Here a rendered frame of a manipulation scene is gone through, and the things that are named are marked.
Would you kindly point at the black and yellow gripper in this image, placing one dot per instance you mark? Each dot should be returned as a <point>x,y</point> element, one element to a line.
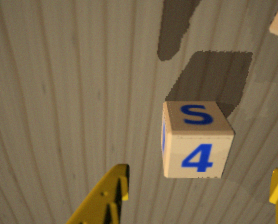
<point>103,204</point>

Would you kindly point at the tan block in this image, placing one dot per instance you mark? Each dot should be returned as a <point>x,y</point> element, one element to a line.
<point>274,26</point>
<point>196,139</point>

